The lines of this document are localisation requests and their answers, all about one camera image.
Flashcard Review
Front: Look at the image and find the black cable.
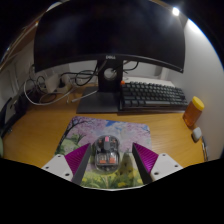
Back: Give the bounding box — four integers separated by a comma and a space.
59, 68, 99, 87

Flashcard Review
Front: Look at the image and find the white power strip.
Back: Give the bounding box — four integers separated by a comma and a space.
44, 73, 73, 94

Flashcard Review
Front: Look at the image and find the transparent computer mouse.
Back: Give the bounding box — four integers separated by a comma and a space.
92, 134, 121, 174

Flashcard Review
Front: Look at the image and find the floral landscape print mouse pad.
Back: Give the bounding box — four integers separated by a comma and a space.
54, 115, 153, 190

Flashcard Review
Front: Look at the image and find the orange bottle with yellow cap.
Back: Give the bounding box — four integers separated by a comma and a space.
182, 96, 206, 128

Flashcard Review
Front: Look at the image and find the black keyboard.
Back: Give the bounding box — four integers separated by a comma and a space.
118, 80, 189, 112

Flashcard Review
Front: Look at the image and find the black laptop stand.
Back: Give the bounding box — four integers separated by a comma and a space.
0, 94, 29, 138

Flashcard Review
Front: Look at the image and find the white earbuds case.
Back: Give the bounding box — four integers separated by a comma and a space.
191, 126, 203, 142

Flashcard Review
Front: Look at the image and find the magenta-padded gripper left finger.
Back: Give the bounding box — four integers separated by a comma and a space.
41, 142, 92, 185

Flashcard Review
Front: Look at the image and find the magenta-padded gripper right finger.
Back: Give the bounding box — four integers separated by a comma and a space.
131, 142, 184, 185

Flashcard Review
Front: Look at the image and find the black computer monitor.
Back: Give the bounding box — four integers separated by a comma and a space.
33, 0, 186, 115

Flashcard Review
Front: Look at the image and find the white cable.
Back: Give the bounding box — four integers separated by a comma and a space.
23, 79, 79, 106

